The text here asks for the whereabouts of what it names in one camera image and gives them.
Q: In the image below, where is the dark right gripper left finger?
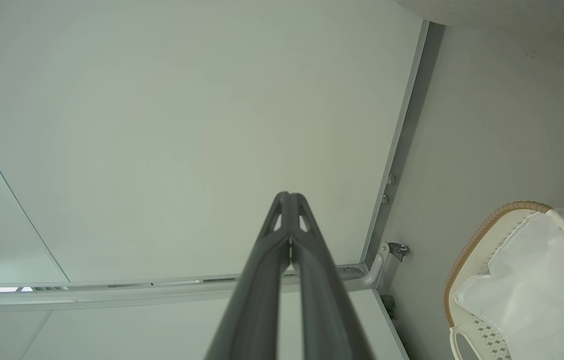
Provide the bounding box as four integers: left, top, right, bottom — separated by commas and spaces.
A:
204, 191, 291, 360

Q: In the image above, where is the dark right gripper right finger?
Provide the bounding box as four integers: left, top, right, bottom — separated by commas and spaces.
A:
290, 192, 374, 360

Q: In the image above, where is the white basket with brown rim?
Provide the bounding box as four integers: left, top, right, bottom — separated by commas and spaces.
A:
442, 201, 564, 360

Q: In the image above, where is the black caster wheel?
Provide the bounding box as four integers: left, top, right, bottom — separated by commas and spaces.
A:
388, 242, 411, 263
380, 295, 397, 321

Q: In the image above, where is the white cloth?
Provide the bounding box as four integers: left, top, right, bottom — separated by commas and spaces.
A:
453, 212, 564, 360

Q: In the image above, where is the grey metal tube frame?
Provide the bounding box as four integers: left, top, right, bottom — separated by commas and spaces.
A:
0, 242, 394, 314

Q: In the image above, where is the grey wall panel edge trim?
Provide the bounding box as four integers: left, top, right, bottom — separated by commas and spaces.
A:
359, 20, 445, 273

